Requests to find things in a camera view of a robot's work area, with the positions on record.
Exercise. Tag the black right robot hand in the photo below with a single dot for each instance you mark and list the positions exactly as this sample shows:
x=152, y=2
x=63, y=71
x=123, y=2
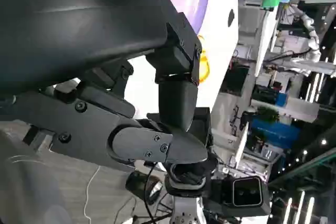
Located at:
x=189, y=174

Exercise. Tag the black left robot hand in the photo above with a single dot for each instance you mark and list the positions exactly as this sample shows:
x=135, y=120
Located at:
x=78, y=37

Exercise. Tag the blue box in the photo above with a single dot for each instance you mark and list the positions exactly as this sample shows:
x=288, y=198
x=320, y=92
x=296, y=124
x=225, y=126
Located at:
x=275, y=133

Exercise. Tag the orange and white bread roll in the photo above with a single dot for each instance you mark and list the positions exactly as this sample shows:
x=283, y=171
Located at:
x=205, y=62

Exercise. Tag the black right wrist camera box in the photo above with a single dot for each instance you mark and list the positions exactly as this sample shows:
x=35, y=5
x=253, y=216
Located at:
x=246, y=195

